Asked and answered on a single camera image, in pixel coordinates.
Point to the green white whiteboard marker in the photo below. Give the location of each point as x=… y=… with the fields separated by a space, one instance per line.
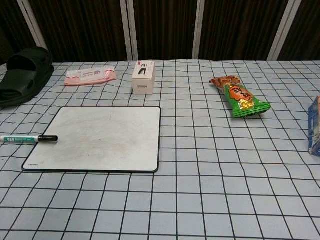
x=20 y=139

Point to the white rimmed whiteboard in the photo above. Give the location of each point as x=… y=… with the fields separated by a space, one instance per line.
x=100 y=140

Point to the small white product box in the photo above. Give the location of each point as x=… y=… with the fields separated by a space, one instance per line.
x=143 y=78

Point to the white grid tablecloth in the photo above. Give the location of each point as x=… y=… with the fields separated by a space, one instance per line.
x=200 y=175

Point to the pink wet wipes pack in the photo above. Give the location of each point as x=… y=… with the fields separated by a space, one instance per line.
x=90 y=76

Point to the green orange snack bag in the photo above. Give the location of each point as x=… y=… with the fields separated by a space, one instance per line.
x=241 y=97

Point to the black rubber slipper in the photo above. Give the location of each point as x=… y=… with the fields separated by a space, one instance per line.
x=22 y=75

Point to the blue printed package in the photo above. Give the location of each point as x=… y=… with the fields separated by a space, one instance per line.
x=315 y=130

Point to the white frame post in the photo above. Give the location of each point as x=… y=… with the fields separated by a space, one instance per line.
x=199 y=28
x=128 y=28
x=281 y=30
x=31 y=22

